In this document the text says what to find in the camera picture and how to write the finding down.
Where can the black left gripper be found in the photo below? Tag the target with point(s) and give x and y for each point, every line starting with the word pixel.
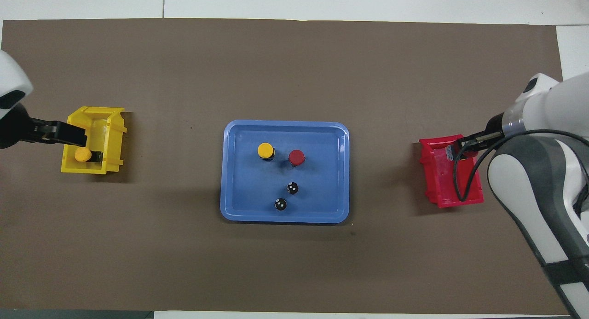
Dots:
pixel 14 128

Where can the blue plastic tray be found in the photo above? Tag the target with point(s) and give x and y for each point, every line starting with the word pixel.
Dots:
pixel 248 190

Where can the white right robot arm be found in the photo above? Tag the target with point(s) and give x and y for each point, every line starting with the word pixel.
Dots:
pixel 547 171

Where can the red push button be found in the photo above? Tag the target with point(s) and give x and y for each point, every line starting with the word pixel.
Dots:
pixel 297 157

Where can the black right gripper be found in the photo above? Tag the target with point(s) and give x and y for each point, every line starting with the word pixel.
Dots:
pixel 496 124

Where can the small black cylinder component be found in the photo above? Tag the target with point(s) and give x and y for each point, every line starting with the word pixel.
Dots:
pixel 280 204
pixel 292 188

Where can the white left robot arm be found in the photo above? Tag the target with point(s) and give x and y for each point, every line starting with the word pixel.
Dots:
pixel 11 79

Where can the brown table mat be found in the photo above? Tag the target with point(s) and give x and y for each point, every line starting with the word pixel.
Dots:
pixel 184 263

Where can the red plastic bin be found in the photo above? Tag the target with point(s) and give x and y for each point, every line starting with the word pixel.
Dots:
pixel 439 181

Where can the yellow plastic bin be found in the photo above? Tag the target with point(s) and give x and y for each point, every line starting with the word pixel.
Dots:
pixel 112 144

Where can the yellow push button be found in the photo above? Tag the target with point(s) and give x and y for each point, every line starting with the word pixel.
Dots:
pixel 265 150
pixel 82 154

